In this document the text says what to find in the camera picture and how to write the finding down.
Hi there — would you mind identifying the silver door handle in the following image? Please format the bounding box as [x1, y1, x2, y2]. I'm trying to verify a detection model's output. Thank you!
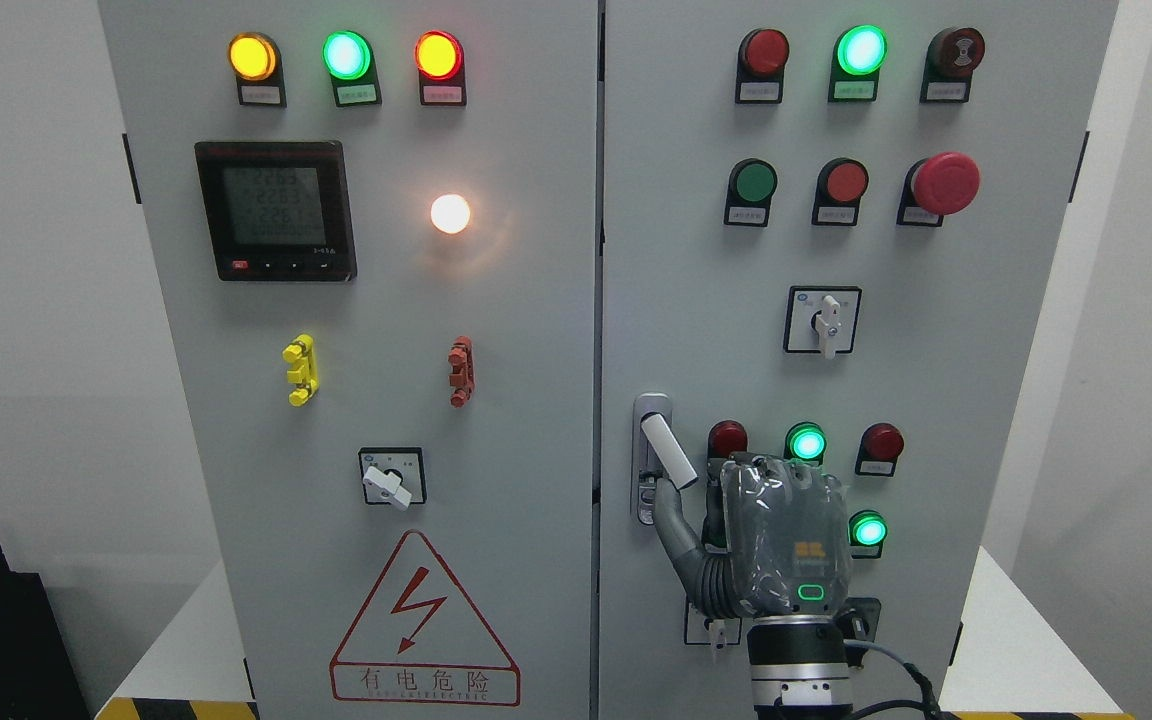
[630, 392, 700, 526]

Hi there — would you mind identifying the grey left cabinet door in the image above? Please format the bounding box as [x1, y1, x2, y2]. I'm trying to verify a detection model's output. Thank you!
[99, 1, 600, 719]

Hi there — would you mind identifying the grey cabinet door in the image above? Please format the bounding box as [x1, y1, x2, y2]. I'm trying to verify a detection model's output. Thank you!
[99, 1, 600, 719]
[598, 1, 1117, 719]

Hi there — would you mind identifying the grey right cabinet door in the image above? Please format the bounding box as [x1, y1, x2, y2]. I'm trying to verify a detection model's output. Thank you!
[598, 1, 1117, 719]

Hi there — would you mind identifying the red terminal clip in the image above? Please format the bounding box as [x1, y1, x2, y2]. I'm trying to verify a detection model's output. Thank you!
[447, 334, 476, 407]

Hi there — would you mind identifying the dark red indicator middle left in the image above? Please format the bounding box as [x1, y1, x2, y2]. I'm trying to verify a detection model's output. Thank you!
[707, 419, 748, 475]

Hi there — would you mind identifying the white glowing indicator light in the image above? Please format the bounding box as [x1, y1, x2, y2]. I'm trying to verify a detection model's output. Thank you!
[430, 194, 472, 234]

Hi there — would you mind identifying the green indicator light middle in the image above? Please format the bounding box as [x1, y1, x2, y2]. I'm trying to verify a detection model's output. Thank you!
[783, 420, 827, 465]

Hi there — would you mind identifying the green indicator light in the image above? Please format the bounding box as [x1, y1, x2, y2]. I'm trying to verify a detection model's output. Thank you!
[783, 420, 827, 465]
[828, 24, 888, 103]
[321, 29, 381, 108]

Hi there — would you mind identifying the green push button upper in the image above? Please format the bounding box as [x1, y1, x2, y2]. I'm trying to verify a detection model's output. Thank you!
[723, 158, 778, 227]

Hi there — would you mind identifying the yellow terminal clip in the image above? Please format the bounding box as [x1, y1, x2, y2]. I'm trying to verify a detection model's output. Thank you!
[282, 333, 319, 407]

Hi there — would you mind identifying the dark red indicator middle right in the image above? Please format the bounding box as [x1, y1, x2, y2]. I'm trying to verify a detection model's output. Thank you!
[854, 420, 905, 477]

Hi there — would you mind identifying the red push button upper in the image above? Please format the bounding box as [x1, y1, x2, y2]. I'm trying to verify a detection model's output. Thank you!
[812, 158, 869, 227]

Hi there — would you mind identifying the red electric hazard warning sticker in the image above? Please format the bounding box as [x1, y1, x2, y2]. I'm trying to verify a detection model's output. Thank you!
[329, 529, 521, 707]

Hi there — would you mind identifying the red lit indicator light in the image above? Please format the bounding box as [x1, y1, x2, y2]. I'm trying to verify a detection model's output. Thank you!
[414, 29, 467, 106]

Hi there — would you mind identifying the black digital power meter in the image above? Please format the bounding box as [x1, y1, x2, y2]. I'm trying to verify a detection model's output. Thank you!
[195, 141, 357, 282]

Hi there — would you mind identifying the green lit push button lower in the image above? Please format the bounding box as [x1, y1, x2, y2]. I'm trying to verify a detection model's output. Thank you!
[847, 509, 888, 559]

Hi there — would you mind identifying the dark red indicator light top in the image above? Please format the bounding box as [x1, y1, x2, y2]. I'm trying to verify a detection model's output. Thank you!
[733, 26, 790, 104]

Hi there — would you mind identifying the green indicator light top left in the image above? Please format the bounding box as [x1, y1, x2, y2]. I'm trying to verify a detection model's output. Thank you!
[321, 29, 381, 108]

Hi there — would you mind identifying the red emergency stop button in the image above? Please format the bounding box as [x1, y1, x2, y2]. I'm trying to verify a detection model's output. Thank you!
[896, 152, 980, 228]

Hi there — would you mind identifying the green indicator light top right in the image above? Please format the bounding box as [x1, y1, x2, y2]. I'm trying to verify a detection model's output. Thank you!
[828, 24, 888, 103]

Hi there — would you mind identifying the yellow indicator light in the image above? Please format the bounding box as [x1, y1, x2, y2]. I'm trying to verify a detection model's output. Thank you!
[228, 32, 285, 108]

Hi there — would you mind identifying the red black buzzer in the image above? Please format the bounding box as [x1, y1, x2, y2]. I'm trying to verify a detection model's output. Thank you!
[920, 26, 986, 104]

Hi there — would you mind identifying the black box at left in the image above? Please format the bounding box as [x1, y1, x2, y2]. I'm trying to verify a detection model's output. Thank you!
[0, 541, 91, 719]

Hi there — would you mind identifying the left white rotary selector switch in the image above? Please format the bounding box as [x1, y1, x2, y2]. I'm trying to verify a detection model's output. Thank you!
[358, 447, 429, 510]

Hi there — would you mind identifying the upper right white selector switch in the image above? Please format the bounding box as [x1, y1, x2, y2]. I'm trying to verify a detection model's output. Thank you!
[782, 286, 861, 359]

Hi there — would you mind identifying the lower white selector switch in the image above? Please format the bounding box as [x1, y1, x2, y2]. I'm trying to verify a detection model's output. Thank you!
[684, 600, 744, 662]

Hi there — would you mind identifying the black rotary knob switch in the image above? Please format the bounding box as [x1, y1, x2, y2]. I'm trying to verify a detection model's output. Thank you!
[835, 597, 882, 643]

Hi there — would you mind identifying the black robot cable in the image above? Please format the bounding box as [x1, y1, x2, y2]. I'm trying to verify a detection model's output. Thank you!
[841, 641, 942, 720]

